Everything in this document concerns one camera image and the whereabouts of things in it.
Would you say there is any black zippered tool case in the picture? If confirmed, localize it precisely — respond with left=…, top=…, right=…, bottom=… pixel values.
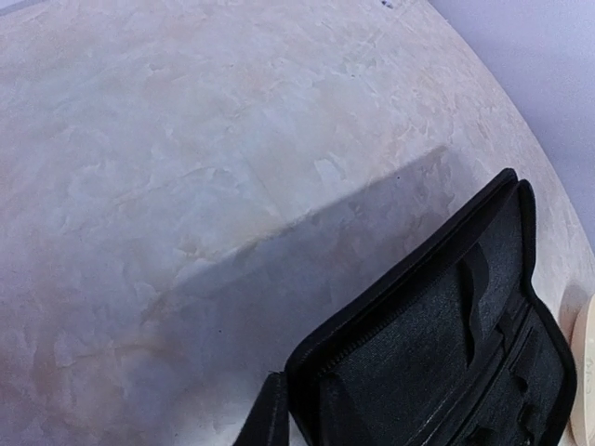
left=236, top=168, right=577, bottom=445

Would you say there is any beige round plate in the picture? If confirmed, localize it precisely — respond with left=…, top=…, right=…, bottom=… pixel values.
left=559, top=282, right=594, bottom=445

